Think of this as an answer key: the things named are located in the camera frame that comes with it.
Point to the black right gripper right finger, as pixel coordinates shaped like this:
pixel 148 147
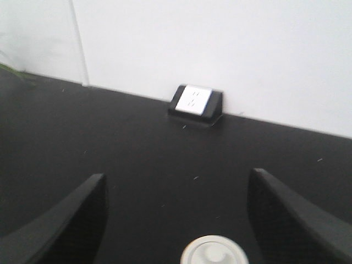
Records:
pixel 290 229

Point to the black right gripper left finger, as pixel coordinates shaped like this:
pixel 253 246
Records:
pixel 69 232

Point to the glass jar with white lid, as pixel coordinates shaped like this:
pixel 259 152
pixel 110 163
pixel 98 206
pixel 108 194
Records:
pixel 213 249

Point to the black desktop power socket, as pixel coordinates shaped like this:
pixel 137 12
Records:
pixel 196 104

